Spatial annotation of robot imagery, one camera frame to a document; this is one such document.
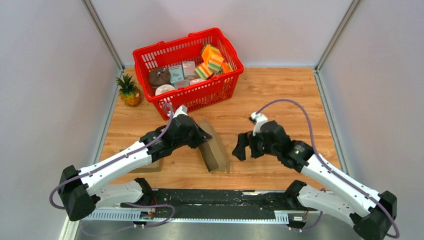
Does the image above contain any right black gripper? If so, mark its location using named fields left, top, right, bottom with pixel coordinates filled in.
left=232, top=130, right=280, bottom=161

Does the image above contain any orange sponge right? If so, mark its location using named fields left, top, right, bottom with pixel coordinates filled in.
left=220, top=62, right=233, bottom=74

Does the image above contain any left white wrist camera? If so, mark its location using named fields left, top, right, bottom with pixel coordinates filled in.
left=172, top=105, right=188, bottom=119

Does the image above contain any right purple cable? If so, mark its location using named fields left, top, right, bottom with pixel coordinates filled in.
left=255, top=98, right=401, bottom=239

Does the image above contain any small pineapple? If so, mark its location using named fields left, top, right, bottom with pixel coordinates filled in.
left=115, top=74, right=142, bottom=107

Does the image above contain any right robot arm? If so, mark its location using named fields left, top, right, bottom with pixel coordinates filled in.
left=232, top=120, right=397, bottom=240

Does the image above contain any brown round item in basket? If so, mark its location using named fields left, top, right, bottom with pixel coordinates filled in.
left=148, top=66, right=171, bottom=89

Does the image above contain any teal small box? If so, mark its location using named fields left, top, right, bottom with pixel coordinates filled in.
left=168, top=64, right=185, bottom=85

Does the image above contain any striped sponge lower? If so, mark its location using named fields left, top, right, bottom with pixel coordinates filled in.
left=194, top=62, right=214, bottom=80

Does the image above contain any red plastic shopping basket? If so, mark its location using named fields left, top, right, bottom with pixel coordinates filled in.
left=132, top=27, right=244, bottom=120

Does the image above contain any grey small box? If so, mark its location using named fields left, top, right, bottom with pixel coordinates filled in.
left=181, top=61, right=198, bottom=80

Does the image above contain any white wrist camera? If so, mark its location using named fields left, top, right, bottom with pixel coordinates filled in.
left=172, top=105, right=188, bottom=119
left=249, top=112, right=268, bottom=136

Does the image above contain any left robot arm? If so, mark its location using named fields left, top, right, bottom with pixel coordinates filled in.
left=56, top=114, right=213, bottom=222

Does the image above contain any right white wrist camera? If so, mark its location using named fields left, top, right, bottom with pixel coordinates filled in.
left=249, top=112, right=268, bottom=136

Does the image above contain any brown cardboard box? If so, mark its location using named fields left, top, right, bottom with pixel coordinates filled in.
left=130, top=159, right=163, bottom=174

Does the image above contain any white round tin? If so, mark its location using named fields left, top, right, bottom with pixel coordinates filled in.
left=155, top=84, right=175, bottom=96

